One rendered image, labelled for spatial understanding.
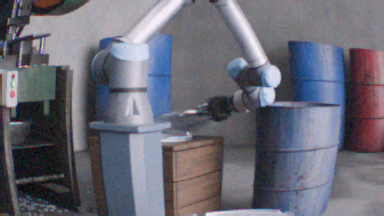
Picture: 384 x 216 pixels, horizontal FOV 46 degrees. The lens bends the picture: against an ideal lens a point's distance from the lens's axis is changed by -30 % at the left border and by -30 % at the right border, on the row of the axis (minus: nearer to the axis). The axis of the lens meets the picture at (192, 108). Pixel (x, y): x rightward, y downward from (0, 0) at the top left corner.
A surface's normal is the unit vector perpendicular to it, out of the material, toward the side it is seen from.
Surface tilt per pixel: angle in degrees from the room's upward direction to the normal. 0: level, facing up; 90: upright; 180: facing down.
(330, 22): 90
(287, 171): 92
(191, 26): 90
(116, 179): 90
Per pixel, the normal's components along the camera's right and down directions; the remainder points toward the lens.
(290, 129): -0.43, 0.08
